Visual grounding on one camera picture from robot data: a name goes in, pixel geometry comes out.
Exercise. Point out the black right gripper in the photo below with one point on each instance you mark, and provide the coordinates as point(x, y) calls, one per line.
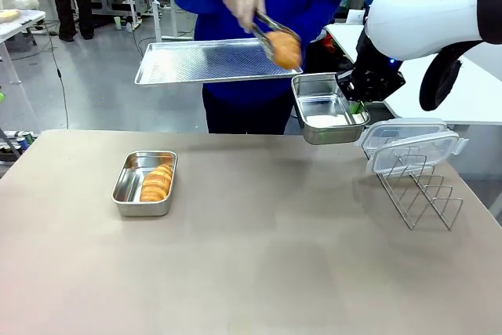
point(372, 82)

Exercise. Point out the steel rectangular container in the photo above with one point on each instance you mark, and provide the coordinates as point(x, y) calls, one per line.
point(325, 131)
point(129, 178)

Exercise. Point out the clear plastic clip lid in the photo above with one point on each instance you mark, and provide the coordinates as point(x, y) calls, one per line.
point(392, 129)
point(412, 150)

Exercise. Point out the golden croissant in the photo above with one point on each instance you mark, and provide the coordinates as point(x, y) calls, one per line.
point(286, 50)
point(157, 186)

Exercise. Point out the steel kitchen tongs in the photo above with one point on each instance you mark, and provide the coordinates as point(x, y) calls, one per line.
point(274, 23)

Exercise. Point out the perforated aluminium baking tray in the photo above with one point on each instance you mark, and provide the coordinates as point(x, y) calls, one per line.
point(204, 60)

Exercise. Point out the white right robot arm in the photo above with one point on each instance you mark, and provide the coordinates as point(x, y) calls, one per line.
point(423, 21)

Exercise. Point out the white desk beside robot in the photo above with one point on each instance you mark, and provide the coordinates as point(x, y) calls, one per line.
point(482, 84)

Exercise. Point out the small white bottle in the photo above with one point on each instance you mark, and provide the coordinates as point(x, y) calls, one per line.
point(118, 23)

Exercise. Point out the cart with cans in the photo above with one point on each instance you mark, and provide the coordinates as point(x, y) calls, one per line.
point(17, 144)

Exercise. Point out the white side table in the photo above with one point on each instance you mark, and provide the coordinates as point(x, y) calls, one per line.
point(23, 21)

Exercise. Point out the beige object on table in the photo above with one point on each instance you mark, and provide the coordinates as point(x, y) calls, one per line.
point(8, 16)

